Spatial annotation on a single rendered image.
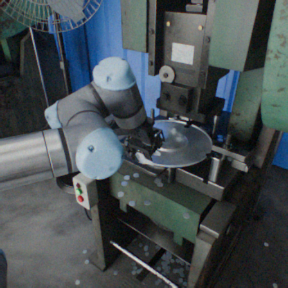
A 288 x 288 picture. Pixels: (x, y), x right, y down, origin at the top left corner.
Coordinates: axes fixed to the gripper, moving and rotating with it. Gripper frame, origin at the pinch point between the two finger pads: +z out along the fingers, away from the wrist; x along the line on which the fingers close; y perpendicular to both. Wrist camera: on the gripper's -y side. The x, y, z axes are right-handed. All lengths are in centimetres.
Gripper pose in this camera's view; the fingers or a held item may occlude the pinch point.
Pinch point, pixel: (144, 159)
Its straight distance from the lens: 78.3
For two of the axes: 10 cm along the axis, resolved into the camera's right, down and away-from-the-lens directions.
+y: 8.2, 3.3, -4.7
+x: 5.2, -7.7, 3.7
